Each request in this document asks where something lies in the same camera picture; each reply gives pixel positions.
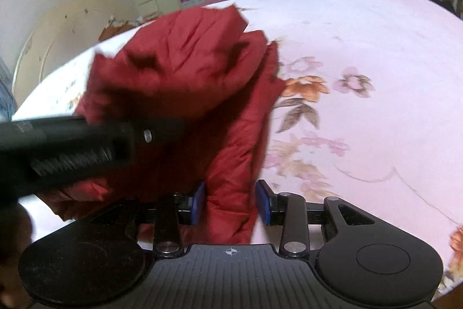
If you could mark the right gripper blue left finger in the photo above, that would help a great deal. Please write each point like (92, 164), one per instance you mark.
(185, 208)

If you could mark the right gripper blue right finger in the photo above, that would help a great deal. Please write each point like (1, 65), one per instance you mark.
(279, 209)

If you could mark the red quilted puffer jacket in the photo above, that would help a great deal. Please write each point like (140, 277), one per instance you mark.
(205, 87)

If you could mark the cream arched headboard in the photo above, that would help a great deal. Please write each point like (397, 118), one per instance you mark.
(59, 36)

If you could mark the white floral bed sheet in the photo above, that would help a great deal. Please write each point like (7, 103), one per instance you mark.
(371, 111)

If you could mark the orange patterned pillow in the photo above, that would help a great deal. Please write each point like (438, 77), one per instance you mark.
(115, 27)

